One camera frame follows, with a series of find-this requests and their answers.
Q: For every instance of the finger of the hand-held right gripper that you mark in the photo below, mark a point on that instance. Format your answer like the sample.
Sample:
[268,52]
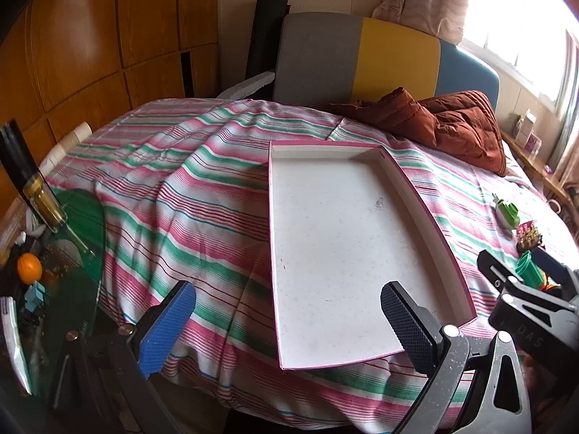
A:
[491,264]
[554,264]

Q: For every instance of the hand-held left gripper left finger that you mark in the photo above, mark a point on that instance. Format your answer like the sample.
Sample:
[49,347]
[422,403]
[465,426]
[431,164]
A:
[165,325]

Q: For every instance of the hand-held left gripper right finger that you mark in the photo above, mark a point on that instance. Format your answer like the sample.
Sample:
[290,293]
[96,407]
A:
[405,321]

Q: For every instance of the teal plastic box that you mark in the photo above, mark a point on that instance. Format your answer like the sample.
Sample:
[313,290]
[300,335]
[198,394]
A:
[529,271]

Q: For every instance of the brown massage brush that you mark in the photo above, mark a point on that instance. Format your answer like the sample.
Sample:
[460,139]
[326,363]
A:
[529,239]

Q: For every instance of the green plug-in device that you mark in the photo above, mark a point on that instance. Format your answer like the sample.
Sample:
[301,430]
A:
[509,212]

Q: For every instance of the white tray box pink rim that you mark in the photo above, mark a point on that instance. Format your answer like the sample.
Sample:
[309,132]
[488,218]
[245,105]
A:
[343,244]

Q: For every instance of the wooden bedside shelf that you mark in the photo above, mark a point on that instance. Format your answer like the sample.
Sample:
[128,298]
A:
[533,162]

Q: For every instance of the green glass table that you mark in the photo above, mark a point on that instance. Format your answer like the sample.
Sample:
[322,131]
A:
[77,253]

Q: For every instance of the beige side curtain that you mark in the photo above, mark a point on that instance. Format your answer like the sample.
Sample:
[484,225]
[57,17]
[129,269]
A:
[567,144]

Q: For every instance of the small purple box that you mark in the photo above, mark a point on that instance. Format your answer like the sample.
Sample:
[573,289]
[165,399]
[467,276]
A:
[533,141]

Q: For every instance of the striped bed sheet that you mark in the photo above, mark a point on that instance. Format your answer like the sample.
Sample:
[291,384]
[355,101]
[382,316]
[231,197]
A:
[181,199]

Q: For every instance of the small blue box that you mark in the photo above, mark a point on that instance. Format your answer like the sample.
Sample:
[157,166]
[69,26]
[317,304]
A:
[35,296]

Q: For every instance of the brown quilted jacket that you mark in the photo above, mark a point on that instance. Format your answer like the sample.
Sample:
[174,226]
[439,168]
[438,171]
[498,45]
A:
[461,131]

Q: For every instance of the small white box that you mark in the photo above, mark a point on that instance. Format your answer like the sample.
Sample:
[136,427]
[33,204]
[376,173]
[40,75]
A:
[527,126]

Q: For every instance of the orange fruit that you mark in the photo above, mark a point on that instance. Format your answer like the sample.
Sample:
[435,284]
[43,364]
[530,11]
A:
[29,267]

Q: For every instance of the white packet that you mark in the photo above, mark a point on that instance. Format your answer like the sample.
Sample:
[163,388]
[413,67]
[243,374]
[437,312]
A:
[13,348]

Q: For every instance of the stack of paper cups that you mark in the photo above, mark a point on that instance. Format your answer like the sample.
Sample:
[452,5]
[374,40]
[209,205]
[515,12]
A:
[68,142]

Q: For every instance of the gold foil bottle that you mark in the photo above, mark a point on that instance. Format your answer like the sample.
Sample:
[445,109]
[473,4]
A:
[27,167]

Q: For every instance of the white foam board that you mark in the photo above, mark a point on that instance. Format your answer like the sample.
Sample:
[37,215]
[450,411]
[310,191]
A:
[244,87]

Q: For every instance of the bright window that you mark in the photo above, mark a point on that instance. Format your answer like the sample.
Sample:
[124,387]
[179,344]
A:
[511,9]

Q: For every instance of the grey yellow blue headboard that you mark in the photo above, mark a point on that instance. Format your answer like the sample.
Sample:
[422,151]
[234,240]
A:
[325,58]

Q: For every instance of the beige patterned curtain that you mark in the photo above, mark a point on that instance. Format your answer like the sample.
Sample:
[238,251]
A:
[425,0]

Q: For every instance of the black rolled mat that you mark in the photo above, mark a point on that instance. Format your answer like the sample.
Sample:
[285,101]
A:
[267,40]

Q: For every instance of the wooden wardrobe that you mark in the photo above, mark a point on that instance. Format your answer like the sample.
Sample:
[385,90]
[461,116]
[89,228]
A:
[90,31]

